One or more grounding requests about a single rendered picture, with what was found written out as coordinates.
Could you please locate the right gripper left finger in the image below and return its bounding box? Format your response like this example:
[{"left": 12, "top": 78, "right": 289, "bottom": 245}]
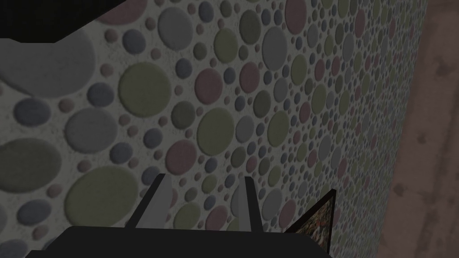
[{"left": 124, "top": 173, "right": 173, "bottom": 230}]

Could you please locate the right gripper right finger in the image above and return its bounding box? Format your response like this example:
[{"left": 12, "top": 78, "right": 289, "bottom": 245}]
[{"left": 238, "top": 176, "right": 264, "bottom": 233}]

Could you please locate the black framed wall picture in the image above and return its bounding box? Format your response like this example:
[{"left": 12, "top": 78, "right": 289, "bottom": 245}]
[{"left": 283, "top": 189, "right": 337, "bottom": 254}]

